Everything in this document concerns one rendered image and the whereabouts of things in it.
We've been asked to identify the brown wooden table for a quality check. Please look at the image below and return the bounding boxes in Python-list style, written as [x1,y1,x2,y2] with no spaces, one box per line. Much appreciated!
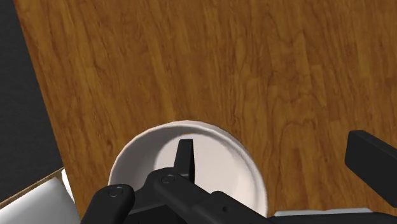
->
[13,0,397,218]

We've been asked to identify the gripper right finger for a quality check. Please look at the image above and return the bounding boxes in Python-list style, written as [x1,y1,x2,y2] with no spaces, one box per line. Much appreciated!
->
[268,130,397,224]

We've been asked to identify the white box with tan edge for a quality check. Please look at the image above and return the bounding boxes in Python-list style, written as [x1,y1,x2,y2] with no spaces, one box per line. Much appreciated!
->
[0,167,82,224]

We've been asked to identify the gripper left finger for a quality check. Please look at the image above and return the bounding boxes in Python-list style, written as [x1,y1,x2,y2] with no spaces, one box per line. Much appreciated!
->
[80,138,215,224]

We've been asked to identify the white bowl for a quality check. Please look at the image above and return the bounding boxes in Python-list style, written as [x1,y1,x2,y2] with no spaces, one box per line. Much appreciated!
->
[107,120,268,218]

